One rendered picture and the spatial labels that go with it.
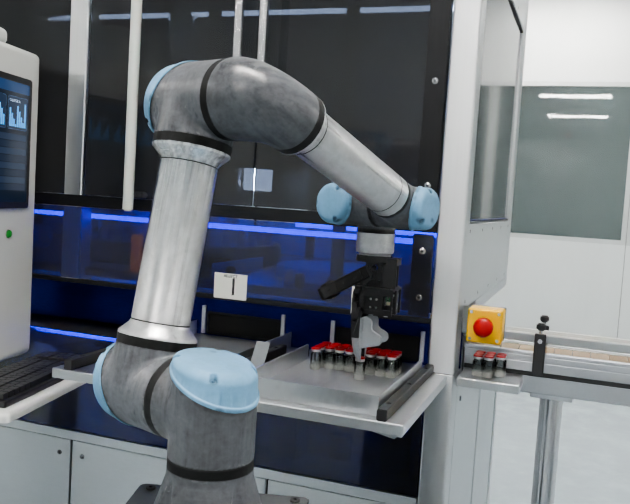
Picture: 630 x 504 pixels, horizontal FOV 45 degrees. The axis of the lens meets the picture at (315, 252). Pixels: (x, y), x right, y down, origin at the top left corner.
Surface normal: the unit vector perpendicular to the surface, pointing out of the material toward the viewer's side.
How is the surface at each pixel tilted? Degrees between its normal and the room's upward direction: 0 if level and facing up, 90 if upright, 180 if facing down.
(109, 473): 90
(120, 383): 80
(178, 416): 90
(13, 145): 90
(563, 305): 90
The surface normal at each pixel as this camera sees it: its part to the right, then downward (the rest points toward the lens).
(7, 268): 0.99, 0.07
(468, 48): -0.34, 0.05
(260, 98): 0.18, 0.08
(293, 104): 0.49, 0.00
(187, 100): -0.64, 0.11
